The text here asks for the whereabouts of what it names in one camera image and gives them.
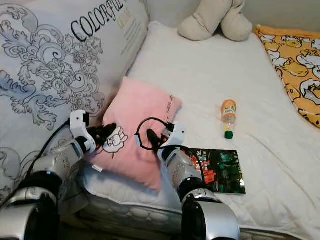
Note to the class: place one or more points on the pink plush pillow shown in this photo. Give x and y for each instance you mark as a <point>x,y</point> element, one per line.
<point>137,112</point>

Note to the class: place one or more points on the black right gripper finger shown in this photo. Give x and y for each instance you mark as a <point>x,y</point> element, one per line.
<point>151,138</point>

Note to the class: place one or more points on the clear plastic bottle green cap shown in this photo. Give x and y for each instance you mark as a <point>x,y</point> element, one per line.
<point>228,111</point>

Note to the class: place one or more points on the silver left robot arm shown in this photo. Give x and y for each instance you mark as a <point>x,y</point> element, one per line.
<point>60,162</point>

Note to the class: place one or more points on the beige plush toy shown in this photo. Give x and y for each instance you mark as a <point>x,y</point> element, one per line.
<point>205,22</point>

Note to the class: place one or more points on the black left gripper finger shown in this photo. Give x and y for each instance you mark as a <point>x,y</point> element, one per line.
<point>105,129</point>
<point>110,135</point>

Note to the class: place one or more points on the yellow cartoon print blanket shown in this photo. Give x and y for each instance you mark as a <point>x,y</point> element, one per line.
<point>292,65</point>

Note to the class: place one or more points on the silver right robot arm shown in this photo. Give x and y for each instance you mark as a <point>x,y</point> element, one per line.
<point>182,170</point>

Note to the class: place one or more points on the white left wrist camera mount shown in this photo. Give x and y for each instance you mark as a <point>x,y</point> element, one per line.
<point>78,121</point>

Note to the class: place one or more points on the white quilted mattress pad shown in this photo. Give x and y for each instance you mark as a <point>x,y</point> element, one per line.
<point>210,75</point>

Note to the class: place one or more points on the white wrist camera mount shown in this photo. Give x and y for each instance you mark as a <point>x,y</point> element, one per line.
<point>176,134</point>
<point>78,121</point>

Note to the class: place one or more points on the large grey floral patterned pillow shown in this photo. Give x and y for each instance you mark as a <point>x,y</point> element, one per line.
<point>50,50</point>

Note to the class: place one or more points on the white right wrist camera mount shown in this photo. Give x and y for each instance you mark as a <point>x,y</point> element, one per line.
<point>176,134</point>

